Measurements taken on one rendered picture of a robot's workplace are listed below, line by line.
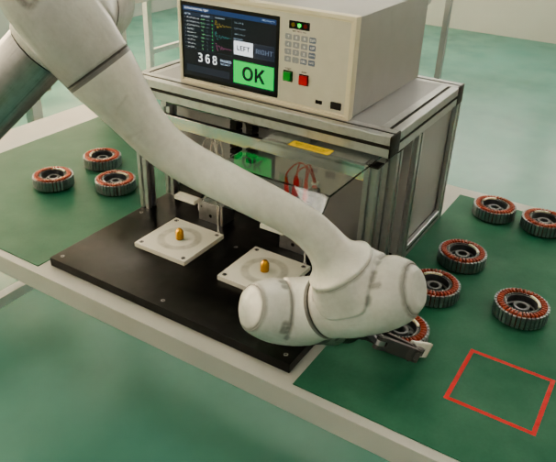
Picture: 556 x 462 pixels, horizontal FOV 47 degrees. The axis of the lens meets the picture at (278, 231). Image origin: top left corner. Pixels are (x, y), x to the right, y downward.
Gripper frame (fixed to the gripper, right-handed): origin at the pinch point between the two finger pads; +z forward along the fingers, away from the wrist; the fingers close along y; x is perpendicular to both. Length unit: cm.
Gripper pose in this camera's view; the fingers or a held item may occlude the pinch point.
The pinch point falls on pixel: (399, 331)
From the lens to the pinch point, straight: 130.1
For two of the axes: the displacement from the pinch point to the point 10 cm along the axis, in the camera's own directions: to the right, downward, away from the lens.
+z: 6.8, 2.0, 7.0
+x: 4.4, -8.8, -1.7
